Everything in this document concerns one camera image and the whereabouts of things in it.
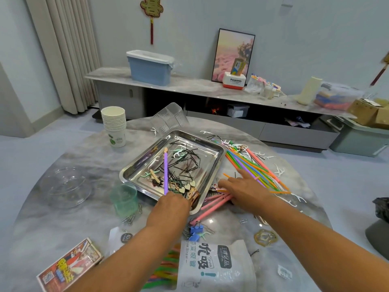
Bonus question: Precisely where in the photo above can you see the person's left hand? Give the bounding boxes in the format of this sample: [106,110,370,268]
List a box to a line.
[146,191,192,235]

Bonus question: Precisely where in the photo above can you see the person's right hand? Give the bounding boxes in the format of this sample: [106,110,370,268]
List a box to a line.
[217,170,283,217]

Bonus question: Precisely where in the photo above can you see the pile of colourful straws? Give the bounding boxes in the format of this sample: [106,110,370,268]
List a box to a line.
[141,140,293,291]

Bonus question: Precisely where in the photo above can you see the pile of floss picks and clips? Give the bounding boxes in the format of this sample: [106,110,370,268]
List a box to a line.
[124,142,280,247]

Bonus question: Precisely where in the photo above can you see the metal tray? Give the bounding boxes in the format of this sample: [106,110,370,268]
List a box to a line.
[119,129,227,215]

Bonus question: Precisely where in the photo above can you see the clear printed plastic bag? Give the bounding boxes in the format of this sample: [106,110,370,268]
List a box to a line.
[109,227,259,292]

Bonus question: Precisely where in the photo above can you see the group of white paper cups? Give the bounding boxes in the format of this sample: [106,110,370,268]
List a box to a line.
[101,106,128,148]

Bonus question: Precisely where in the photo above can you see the colourful matchbox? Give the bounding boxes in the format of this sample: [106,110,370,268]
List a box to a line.
[36,238,104,292]

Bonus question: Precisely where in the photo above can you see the person's left forearm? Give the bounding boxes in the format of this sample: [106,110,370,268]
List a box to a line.
[70,225,177,292]

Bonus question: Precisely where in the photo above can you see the person's right forearm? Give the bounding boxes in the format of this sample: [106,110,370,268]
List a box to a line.
[258,194,389,292]

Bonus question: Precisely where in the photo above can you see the translucent green plastic cup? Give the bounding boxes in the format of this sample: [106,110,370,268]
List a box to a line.
[109,182,139,218]

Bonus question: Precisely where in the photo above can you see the white floss pick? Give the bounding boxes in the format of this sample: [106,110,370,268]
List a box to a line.
[276,191,308,207]

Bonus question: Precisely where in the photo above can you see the white box in cabinet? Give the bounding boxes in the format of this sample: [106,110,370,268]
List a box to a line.
[227,104,250,118]

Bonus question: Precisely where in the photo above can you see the loose papers in cabinet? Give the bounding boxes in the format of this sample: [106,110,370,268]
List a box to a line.
[284,117,312,128]

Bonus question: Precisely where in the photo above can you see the clear ribbed organizer box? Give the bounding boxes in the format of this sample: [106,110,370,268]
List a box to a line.
[149,102,190,134]

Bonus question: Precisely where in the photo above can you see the clear bag of snacks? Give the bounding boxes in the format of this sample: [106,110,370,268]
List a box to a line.
[245,75,266,95]

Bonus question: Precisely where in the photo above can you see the clear round plastic bowl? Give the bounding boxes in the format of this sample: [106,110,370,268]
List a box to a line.
[38,167,94,210]

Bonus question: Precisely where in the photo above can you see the white and red small box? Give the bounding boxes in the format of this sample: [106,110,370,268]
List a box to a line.
[222,72,248,90]

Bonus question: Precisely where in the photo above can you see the cream paper roll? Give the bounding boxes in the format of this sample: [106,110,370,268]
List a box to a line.
[298,76,324,106]

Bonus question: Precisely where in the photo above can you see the grey cabinet with marble top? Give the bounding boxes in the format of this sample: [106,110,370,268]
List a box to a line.
[85,67,365,151]

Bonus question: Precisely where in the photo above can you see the grey green storage bin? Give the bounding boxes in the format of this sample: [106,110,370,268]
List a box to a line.
[328,115,389,157]

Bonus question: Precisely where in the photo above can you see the small colourful box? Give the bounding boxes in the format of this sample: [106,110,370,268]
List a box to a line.
[231,58,246,75]

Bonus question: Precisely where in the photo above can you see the clear storage box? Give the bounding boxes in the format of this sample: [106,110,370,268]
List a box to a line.
[315,82,364,111]

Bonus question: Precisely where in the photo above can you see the trash bin with black bag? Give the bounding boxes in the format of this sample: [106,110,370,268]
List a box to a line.
[365,198,389,260]

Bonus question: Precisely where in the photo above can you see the framed pink picture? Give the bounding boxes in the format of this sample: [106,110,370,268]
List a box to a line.
[212,28,256,84]

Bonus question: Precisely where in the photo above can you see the cardboard box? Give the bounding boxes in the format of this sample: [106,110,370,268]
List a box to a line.
[348,97,389,128]

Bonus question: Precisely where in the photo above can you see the blue storage box white lid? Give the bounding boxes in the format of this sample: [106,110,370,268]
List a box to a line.
[126,50,176,86]

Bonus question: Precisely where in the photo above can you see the beige curtain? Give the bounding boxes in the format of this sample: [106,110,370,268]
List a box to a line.
[24,0,103,115]

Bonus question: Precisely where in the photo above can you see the red gold string wall hanging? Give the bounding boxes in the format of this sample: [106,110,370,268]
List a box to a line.
[370,52,389,88]

